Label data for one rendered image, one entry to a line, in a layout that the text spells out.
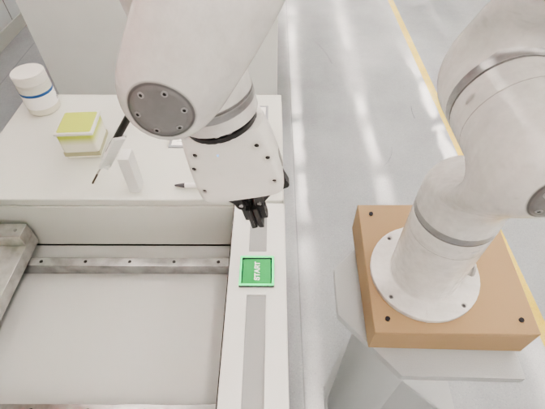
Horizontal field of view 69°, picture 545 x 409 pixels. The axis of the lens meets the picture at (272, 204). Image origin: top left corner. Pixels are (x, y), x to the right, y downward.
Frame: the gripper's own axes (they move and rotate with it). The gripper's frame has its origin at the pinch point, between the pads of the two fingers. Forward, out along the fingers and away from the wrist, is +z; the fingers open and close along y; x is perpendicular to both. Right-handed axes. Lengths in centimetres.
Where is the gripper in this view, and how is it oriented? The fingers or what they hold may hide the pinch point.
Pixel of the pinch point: (255, 210)
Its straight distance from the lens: 52.6
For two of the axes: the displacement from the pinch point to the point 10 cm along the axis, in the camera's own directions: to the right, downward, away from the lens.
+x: 0.0, -7.5, 6.6
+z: 2.1, 6.4, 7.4
